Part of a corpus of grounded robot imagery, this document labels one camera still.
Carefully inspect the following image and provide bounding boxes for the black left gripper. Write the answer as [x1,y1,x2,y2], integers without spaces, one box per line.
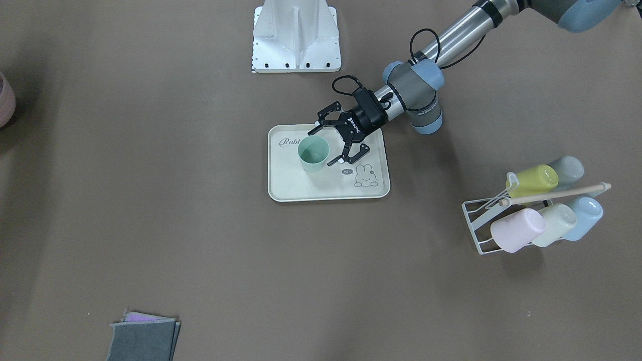
[307,88,389,167]

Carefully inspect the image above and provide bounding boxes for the green cup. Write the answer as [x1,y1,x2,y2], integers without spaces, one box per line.
[297,135,330,173]

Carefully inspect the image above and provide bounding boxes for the cream rabbit tray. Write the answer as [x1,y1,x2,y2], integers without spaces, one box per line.
[267,125,391,203]

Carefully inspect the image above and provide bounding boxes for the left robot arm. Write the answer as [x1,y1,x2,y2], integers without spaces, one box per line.
[309,1,620,166]

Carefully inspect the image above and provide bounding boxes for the pink cup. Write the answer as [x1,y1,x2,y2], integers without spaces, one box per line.
[491,208,546,252]

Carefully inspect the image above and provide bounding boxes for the yellow cup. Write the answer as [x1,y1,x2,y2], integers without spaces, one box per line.
[508,164,559,198]

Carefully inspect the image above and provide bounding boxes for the grey cup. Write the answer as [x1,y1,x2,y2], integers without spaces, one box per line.
[547,155,585,189]

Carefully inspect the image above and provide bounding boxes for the cream cup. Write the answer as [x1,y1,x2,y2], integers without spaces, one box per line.
[531,204,577,247]

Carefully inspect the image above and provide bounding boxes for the light blue cup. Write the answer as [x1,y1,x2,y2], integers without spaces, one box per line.
[562,195,604,241]

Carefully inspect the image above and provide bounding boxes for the folded grey cloth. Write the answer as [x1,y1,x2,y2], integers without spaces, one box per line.
[106,311,181,360]

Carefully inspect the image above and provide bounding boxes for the pink bowl with ice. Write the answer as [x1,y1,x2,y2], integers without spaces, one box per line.
[1,73,16,128]

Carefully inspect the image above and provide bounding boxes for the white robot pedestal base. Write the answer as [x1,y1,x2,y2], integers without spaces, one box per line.
[251,1,342,73]

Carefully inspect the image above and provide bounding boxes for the white wire cup rack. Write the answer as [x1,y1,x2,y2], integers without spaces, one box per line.
[461,172,611,255]

